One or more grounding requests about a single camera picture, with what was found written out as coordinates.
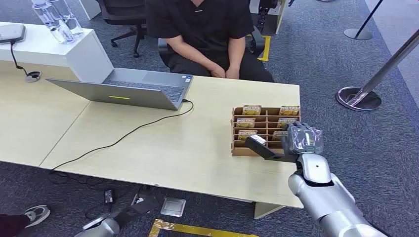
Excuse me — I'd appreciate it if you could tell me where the clear water bottle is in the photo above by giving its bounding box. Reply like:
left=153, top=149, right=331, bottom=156
left=31, top=0, right=76, bottom=44
left=49, top=0, right=84, bottom=37

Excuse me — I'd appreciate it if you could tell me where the wooden card holder rack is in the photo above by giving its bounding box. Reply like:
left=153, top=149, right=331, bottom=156
left=230, top=106, right=301, bottom=158

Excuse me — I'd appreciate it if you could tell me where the grey flat device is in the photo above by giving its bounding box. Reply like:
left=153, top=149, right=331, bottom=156
left=0, top=23, right=27, bottom=45

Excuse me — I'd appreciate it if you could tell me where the grey laptop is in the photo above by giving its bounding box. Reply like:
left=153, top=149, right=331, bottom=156
left=45, top=68, right=194, bottom=111

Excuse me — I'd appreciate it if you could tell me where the yellow printed card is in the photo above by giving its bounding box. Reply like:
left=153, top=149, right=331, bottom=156
left=276, top=118, right=298, bottom=129
left=236, top=118, right=256, bottom=128
left=242, top=105, right=262, bottom=116
left=279, top=105, right=300, bottom=117
left=237, top=130, right=258, bottom=141

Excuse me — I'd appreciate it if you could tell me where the chrome stanchion post with base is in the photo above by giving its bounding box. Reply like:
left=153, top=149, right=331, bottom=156
left=336, top=29, right=419, bottom=113

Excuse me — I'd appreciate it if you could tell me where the black device cable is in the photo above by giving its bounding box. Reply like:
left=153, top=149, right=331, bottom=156
left=9, top=40, right=34, bottom=78

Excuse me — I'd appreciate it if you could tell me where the black laptop power cable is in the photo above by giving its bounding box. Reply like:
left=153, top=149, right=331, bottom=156
left=49, top=99, right=195, bottom=173

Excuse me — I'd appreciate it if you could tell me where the grey and white shoe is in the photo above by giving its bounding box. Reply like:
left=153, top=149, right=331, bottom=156
left=24, top=204, right=51, bottom=229

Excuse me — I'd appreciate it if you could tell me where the yellow floor tape frame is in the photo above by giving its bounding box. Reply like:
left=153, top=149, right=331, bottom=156
left=148, top=219, right=260, bottom=237

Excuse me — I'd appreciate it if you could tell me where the round desk cable grommet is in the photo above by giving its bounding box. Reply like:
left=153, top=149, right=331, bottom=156
left=25, top=70, right=42, bottom=83

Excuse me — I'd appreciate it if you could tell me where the white raised counter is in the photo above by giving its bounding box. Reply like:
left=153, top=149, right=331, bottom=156
left=0, top=21, right=114, bottom=83

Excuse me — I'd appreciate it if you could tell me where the dark stanchion post with base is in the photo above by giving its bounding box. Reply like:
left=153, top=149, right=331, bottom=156
left=343, top=0, right=384, bottom=41

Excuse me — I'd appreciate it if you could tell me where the black office chair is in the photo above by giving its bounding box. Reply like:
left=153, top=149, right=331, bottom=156
left=96, top=0, right=149, bottom=59

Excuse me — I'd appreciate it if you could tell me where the bystander's leg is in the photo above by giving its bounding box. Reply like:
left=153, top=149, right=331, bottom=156
left=0, top=214, right=31, bottom=237

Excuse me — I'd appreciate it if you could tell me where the metal floor socket plate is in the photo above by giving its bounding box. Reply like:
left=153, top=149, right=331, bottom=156
left=160, top=197, right=187, bottom=218

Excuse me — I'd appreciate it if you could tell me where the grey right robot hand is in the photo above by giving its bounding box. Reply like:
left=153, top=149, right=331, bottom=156
left=281, top=121, right=325, bottom=157

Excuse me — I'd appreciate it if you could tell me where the person's left hand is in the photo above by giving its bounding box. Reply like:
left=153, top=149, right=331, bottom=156
left=225, top=66, right=241, bottom=80

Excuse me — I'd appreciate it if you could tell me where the person's right hand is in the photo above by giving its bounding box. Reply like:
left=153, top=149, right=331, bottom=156
left=209, top=65, right=227, bottom=79

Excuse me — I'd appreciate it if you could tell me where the white table leg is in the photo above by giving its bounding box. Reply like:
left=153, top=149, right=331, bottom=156
left=253, top=201, right=286, bottom=220

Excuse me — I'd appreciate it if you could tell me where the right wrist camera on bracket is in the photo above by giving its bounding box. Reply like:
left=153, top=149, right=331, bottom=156
left=244, top=134, right=298, bottom=163

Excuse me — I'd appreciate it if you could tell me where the person's hand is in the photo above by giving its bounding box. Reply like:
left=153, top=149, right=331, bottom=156
left=209, top=65, right=227, bottom=79
left=225, top=66, right=241, bottom=80

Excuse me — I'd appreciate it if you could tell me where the yellow floor tape strip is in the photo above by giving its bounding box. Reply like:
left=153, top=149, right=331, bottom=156
left=257, top=35, right=272, bottom=62

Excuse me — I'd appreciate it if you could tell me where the person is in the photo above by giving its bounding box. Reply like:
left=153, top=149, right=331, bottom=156
left=145, top=0, right=276, bottom=83

